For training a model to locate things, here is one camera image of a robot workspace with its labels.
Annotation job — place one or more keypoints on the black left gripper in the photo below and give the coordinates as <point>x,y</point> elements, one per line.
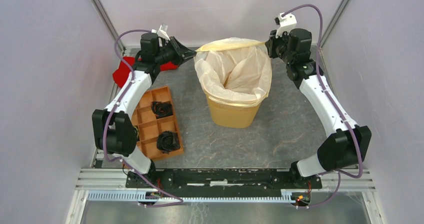
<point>182,53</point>

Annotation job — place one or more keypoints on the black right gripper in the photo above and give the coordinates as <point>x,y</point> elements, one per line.
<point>271,43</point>

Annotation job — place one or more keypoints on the cream plastic trash bag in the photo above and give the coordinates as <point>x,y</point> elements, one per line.
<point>234,71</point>

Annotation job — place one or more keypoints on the yellow mesh trash bin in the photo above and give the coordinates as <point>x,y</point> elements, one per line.
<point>232,116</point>

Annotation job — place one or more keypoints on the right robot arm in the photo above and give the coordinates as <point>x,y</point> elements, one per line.
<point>346,145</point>

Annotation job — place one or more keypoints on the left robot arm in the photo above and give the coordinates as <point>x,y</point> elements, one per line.
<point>113,131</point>

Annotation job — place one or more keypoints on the black rolled bag upper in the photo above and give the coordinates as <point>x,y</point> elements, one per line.
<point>161,109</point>

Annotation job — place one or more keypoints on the black rolled bag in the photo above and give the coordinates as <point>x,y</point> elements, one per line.
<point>167,142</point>
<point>161,109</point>

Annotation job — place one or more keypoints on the red cloth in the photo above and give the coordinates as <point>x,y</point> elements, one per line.
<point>121,75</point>

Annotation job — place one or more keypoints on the orange compartment tray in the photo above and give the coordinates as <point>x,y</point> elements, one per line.
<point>150,126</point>

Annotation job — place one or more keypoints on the black rolled bag lower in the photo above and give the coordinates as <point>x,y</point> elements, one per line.
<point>167,142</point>

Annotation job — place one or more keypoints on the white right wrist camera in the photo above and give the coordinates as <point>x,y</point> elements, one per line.
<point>285,23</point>

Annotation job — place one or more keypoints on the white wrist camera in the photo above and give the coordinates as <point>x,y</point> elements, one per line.
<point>163,32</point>
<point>285,23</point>

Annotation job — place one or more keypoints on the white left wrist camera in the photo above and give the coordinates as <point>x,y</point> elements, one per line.
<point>163,32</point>

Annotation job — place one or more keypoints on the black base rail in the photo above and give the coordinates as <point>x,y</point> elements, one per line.
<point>220,182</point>

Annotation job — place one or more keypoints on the white slotted cable duct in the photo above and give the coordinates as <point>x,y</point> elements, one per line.
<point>145,196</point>

